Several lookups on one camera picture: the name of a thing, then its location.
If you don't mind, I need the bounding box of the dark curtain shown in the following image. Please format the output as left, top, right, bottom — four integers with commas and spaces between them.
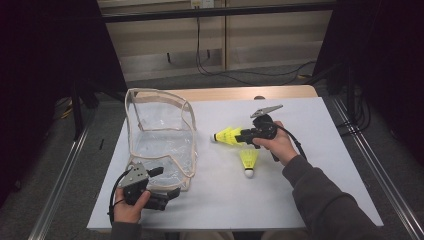
0, 0, 128, 201
313, 0, 424, 165

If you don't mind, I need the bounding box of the clear plastic bag beige trim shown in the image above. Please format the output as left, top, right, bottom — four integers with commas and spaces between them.
123, 87, 199, 193

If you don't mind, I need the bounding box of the beige counter with black edge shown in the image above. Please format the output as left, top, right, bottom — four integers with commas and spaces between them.
98, 0, 338, 24

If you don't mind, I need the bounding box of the bundle of black floor cables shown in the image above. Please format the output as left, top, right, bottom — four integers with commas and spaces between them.
335, 94, 372, 137

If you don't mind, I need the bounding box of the white wall socket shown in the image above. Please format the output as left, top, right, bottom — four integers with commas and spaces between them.
190, 0, 215, 9

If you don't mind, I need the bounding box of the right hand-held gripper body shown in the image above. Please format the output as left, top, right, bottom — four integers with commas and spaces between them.
249, 104, 284, 163

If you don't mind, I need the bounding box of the person's left hand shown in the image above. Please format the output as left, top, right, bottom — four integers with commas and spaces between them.
113, 189, 152, 224

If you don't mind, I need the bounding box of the person's right leg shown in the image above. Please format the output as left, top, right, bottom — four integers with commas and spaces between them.
260, 230, 296, 240

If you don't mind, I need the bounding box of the black metal stand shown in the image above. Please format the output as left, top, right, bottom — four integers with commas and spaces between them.
70, 81, 100, 141

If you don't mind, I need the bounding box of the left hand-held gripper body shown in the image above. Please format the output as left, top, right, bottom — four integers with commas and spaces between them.
118, 161, 170, 212

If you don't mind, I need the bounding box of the black power cable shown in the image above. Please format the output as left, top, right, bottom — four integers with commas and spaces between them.
194, 6, 318, 87

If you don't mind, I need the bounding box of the aluminium floor rail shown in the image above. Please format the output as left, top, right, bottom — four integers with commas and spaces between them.
331, 96, 424, 240
28, 126, 92, 240

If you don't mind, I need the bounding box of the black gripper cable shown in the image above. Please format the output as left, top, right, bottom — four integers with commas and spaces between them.
273, 121, 308, 163
107, 168, 133, 225

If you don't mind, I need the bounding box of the person's right hand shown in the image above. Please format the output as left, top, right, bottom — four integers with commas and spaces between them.
261, 120, 300, 167

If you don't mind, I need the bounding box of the person's leg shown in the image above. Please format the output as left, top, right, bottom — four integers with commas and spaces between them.
179, 231, 234, 240
260, 230, 296, 240

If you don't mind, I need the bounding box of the person's left leg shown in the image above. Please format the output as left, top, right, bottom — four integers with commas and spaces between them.
179, 231, 234, 240

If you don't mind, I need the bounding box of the beige cabinet front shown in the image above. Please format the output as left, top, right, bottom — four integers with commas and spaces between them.
105, 9, 334, 83

